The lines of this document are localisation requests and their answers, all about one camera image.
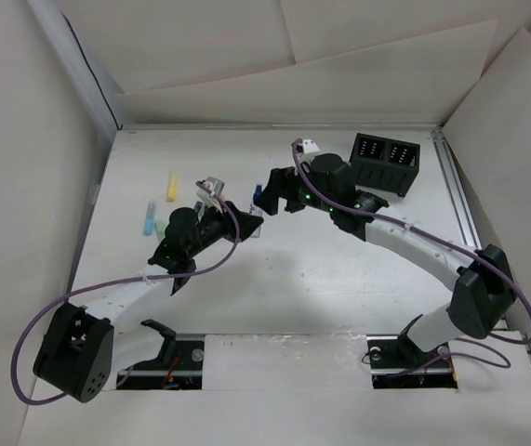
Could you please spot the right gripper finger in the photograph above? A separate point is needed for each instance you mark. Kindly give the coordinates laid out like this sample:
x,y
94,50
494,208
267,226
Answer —
x,y
293,185
274,191

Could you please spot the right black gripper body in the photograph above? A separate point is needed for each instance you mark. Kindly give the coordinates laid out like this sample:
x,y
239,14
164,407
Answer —
x,y
313,199

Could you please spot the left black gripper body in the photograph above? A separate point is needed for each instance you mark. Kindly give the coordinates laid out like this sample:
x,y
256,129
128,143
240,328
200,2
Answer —
x,y
215,226

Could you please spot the blue cap marker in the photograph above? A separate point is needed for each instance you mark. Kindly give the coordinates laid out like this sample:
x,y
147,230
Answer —
x,y
255,210

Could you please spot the green highlighter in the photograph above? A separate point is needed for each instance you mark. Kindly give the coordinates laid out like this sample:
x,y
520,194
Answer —
x,y
160,229

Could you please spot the light blue highlighter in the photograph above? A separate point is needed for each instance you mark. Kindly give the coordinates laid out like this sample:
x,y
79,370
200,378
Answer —
x,y
148,224

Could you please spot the yellow highlighter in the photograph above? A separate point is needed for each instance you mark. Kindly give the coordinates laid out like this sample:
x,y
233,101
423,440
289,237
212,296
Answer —
x,y
172,188

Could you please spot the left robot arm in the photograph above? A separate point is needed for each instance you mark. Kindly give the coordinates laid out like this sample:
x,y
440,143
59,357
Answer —
x,y
83,345

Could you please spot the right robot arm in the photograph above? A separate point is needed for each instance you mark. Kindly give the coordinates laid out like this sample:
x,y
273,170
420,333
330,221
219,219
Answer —
x,y
480,297

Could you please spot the black two-compartment organizer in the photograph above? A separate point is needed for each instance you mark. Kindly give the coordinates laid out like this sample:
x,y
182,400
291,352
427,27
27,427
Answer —
x,y
384,164

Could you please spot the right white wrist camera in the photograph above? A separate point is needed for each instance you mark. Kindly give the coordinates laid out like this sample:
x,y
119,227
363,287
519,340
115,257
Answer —
x,y
305,149

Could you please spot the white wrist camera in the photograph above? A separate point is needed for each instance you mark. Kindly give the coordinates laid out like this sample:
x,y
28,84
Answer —
x,y
305,149
209,191

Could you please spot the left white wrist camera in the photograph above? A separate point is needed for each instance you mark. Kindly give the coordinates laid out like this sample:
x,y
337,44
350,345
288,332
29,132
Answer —
x,y
209,191

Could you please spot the aluminium rail right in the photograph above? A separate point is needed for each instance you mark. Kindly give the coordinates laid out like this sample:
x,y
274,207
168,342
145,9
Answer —
x,y
446,159

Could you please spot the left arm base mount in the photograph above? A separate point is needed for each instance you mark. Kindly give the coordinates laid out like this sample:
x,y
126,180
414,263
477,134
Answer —
x,y
155,357

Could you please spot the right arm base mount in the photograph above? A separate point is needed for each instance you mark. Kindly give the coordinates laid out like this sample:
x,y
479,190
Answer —
x,y
396,363

